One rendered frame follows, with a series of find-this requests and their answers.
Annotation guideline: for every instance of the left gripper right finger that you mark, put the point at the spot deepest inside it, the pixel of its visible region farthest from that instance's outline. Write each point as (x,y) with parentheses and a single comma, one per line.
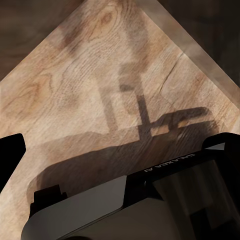
(232,149)

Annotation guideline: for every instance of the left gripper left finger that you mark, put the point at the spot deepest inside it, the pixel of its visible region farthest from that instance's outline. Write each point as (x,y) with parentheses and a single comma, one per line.
(12,150)

